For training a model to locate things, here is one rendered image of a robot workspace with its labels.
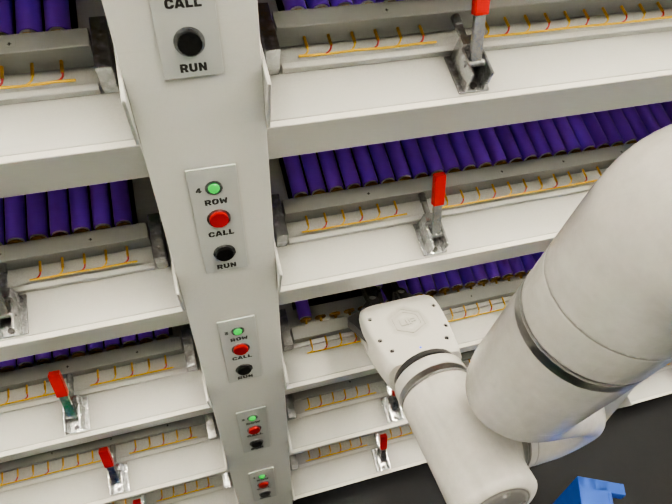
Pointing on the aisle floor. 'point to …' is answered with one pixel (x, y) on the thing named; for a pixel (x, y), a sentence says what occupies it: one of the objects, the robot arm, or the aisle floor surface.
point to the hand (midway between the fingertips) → (379, 289)
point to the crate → (591, 492)
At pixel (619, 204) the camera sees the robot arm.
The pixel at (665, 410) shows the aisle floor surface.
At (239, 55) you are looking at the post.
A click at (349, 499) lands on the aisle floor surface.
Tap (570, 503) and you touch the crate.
